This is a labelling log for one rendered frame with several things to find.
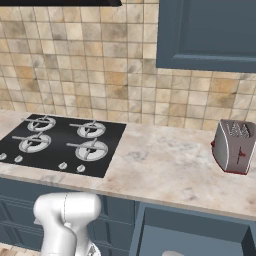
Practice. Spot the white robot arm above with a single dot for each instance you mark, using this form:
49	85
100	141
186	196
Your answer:
63	216

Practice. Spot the open blue drawer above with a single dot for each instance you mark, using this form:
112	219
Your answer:
193	230

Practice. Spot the silver hob knob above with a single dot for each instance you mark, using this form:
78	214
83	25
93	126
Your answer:
2	156
62	165
18	159
80	168

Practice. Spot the black hob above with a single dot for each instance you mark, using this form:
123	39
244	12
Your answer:
63	143

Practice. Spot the grey toaster with red trim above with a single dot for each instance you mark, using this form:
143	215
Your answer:
233	148

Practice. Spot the blue base cupboard front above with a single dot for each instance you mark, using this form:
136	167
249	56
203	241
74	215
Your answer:
20	213

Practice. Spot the black extractor hood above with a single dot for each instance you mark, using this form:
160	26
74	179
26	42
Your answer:
60	2

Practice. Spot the blue wall cupboard door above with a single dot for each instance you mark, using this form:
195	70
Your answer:
208	31

